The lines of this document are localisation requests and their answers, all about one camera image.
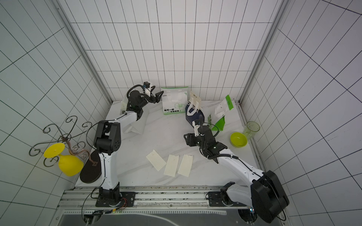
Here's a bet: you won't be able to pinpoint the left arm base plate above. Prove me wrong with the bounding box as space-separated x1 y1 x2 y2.
95 192 136 208

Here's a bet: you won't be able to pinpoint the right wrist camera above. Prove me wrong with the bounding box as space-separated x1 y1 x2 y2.
192 120 201 137

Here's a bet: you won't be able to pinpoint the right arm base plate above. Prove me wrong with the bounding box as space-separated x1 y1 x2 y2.
205 192 246 207

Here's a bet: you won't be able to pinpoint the navy blue beige bag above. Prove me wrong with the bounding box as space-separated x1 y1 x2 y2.
185 91 205 127

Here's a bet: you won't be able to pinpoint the yellow plastic goblet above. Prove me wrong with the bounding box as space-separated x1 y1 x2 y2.
43 143 84 177

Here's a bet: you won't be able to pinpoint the green white bag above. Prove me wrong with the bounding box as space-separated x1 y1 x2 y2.
207 95 234 131
161 87 189 115

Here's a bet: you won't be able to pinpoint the lime green bowl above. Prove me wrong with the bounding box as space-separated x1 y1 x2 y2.
230 132 248 148

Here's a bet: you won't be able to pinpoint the clear green plastic cup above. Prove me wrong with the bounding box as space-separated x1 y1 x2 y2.
243 121 260 140

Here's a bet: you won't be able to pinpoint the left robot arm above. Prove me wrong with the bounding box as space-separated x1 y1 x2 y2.
93 82 164 200

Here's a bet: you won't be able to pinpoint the black wire scroll stand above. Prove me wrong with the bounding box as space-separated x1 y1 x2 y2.
28 115 98 167

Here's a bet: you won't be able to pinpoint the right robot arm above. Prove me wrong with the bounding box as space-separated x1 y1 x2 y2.
184 115 289 223

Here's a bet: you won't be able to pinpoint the aluminium mounting rail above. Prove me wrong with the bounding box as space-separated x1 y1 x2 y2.
58 186 251 211

